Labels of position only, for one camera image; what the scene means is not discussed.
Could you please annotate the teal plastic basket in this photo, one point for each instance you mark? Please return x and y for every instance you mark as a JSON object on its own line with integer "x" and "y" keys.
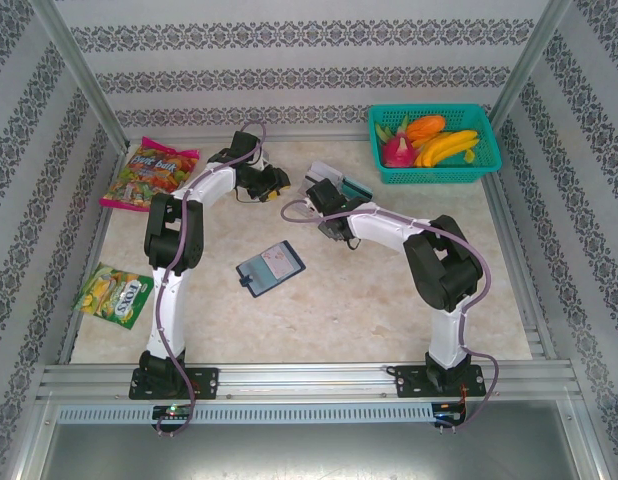
{"x": 439, "y": 175}

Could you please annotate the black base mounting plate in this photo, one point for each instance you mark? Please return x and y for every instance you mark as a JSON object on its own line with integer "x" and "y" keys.
{"x": 404, "y": 382}
{"x": 206, "y": 382}

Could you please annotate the teal credit card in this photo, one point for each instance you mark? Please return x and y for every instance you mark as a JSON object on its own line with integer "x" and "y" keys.
{"x": 258, "y": 275}

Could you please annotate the white striped card stack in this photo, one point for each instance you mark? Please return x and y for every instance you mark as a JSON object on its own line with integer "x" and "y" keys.
{"x": 326, "y": 171}

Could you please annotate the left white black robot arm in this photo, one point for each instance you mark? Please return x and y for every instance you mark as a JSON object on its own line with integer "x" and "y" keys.
{"x": 169, "y": 320}

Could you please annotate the yellow banana bunch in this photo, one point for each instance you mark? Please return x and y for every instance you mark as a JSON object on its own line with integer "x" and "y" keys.
{"x": 449, "y": 145}

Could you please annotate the wide aluminium mounting rail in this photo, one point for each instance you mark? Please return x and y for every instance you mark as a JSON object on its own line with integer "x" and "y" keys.
{"x": 304, "y": 380}

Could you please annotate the aluminium frame post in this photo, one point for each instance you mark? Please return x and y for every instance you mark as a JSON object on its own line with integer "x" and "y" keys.
{"x": 76, "y": 65}
{"x": 529, "y": 60}

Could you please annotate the navy blue card holder wallet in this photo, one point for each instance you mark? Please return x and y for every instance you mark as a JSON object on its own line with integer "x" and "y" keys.
{"x": 245, "y": 281}

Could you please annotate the stack of grey plates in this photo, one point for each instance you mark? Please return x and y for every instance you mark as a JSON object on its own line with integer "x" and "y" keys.
{"x": 359, "y": 187}

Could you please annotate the aluminium frame rail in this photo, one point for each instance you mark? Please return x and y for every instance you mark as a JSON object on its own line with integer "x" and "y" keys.
{"x": 100, "y": 230}
{"x": 504, "y": 225}

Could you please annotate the pink candy bag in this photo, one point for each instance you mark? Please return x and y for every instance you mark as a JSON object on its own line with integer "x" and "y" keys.
{"x": 149, "y": 175}

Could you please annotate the green candy bag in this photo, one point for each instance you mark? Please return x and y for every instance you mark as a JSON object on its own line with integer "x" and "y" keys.
{"x": 114, "y": 297}

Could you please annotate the clear acrylic card stand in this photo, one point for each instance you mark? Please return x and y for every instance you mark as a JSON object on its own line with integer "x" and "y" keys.
{"x": 306, "y": 187}

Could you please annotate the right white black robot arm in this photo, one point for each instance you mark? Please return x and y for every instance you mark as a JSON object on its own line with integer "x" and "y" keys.
{"x": 384, "y": 225}

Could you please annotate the pink floral credit card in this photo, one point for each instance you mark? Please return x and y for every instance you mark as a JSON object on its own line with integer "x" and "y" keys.
{"x": 281, "y": 262}

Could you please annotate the orange mango fruit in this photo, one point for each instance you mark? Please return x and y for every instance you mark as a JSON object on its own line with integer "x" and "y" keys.
{"x": 424, "y": 127}

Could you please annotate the pink dragon fruit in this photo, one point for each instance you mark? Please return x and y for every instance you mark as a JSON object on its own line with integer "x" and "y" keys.
{"x": 396, "y": 150}

